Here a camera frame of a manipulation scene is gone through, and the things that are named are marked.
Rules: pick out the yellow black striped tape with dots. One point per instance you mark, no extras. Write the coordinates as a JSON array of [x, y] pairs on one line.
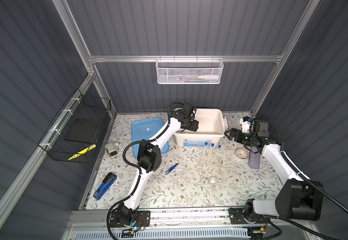
[[84, 151]]

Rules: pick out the aluminium rail front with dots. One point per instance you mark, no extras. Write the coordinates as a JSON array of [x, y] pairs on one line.
[[202, 217]]

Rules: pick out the black wire mesh basket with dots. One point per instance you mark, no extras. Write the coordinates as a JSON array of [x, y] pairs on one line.
[[84, 106]]

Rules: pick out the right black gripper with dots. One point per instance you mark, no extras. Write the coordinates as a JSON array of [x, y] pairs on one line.
[[238, 135]]

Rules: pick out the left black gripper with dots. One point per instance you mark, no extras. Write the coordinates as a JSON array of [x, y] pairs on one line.
[[193, 125]]

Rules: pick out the blue plastic tweezers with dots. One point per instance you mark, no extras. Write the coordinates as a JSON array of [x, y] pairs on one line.
[[171, 168]]

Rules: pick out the white tube in mesh basket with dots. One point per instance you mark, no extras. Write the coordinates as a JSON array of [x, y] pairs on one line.
[[209, 77]]

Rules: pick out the white plastic storage bin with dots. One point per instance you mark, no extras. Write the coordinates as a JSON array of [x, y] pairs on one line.
[[212, 126]]

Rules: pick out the small white crucible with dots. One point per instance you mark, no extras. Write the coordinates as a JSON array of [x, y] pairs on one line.
[[213, 181]]

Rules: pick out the black pad in basket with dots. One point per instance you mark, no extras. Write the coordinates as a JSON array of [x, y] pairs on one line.
[[82, 131]]

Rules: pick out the clear plastic test tube rack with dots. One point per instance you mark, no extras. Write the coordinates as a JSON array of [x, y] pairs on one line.
[[205, 169]]

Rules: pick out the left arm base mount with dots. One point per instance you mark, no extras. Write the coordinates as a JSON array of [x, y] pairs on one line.
[[129, 219]]

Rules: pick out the white wire mesh basket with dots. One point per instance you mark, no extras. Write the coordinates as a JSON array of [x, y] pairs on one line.
[[186, 71]]

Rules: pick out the blue clip at table edge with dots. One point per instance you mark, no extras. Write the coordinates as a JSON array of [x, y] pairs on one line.
[[105, 185]]

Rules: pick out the blue plastic bin lid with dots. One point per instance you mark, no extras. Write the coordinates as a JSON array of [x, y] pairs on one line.
[[145, 129]]

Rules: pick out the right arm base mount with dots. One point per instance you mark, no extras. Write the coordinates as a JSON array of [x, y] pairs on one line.
[[239, 216]]

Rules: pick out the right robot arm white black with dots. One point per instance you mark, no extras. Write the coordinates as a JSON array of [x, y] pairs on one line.
[[296, 199]]

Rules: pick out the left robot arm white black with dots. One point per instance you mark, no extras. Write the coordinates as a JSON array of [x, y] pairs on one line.
[[149, 160]]

